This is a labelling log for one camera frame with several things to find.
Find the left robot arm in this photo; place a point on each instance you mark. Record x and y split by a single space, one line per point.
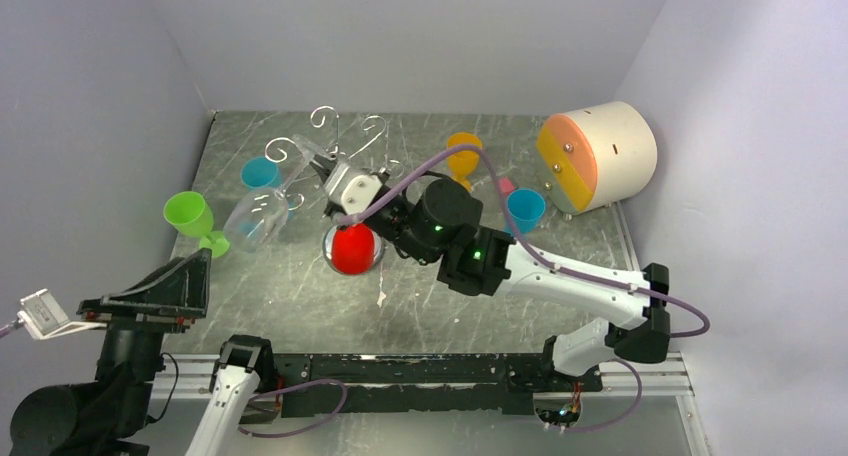
99 417

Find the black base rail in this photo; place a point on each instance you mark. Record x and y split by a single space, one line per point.
315 384

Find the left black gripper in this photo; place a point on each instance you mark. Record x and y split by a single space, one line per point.
169 298

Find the pink small block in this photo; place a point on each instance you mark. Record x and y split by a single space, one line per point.
506 186

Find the green plastic wine glass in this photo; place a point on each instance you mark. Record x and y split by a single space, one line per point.
189 213

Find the red plastic wine glass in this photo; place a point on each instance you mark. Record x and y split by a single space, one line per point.
352 249

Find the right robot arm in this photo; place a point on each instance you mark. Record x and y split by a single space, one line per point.
443 227

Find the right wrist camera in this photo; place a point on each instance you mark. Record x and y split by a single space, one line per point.
352 189

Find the cream cylinder with orange face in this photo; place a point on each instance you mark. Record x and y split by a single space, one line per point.
595 156

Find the blue plastic wine glass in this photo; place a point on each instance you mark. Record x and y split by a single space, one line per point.
526 207
260 175

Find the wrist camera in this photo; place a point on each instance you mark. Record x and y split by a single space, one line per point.
44 319
352 189

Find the chrome wine glass rack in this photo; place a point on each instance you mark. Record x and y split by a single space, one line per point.
393 167

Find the orange plastic wine glass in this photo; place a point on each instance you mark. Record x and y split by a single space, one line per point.
463 163

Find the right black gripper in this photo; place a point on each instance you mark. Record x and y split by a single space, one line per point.
322 166

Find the clear wine glass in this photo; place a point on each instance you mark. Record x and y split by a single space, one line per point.
297 150

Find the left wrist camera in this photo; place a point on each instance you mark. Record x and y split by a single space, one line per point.
44 319

